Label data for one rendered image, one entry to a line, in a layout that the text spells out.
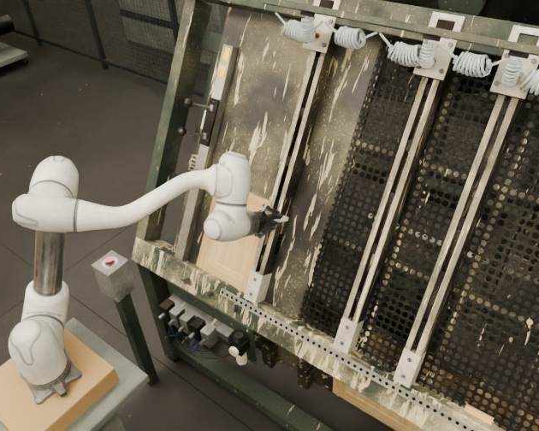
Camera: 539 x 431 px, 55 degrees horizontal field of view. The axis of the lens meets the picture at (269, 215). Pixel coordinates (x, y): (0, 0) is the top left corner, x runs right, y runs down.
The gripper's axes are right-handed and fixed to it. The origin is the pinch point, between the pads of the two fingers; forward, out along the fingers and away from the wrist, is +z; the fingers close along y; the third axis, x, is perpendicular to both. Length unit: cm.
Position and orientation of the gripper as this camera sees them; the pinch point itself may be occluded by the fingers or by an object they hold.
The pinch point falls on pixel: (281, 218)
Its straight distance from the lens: 197.2
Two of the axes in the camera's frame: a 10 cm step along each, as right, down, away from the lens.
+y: 2.6, -9.3, -2.5
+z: 5.5, -0.7, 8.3
